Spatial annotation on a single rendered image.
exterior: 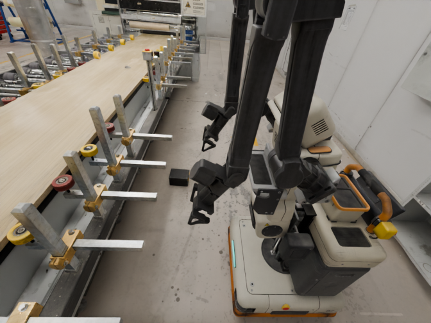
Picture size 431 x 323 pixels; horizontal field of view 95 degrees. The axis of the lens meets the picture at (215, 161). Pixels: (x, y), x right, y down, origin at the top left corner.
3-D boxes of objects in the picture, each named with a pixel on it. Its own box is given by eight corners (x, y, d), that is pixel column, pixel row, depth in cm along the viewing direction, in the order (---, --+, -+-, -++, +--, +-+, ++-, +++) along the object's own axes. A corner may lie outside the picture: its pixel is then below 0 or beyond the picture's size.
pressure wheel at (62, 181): (60, 204, 93) (49, 188, 86) (63, 191, 98) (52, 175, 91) (79, 200, 95) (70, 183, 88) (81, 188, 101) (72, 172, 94)
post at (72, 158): (109, 220, 107) (76, 149, 76) (106, 226, 104) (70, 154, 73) (102, 220, 107) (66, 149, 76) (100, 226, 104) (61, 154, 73)
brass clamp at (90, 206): (109, 191, 102) (106, 184, 99) (97, 213, 92) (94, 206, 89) (97, 190, 102) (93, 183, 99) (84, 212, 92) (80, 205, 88)
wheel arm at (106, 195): (158, 197, 101) (156, 191, 98) (156, 202, 98) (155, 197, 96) (69, 194, 99) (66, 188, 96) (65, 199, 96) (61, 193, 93)
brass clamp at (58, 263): (85, 236, 83) (81, 229, 80) (67, 270, 73) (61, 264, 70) (70, 235, 83) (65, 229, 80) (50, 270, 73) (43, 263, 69)
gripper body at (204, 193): (194, 209, 61) (207, 196, 57) (195, 185, 69) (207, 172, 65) (210, 216, 64) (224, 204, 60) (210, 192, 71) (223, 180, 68)
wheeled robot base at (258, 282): (301, 231, 178) (311, 214, 162) (334, 319, 129) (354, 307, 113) (226, 229, 174) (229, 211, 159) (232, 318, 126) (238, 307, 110)
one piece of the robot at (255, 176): (269, 173, 107) (279, 140, 93) (282, 216, 86) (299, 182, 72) (239, 172, 106) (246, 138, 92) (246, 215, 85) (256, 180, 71)
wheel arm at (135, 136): (172, 139, 138) (172, 134, 135) (172, 142, 135) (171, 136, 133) (108, 136, 136) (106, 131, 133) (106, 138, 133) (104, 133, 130)
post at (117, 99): (136, 158, 143) (120, 93, 113) (134, 161, 141) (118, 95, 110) (131, 158, 143) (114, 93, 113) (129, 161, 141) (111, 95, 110)
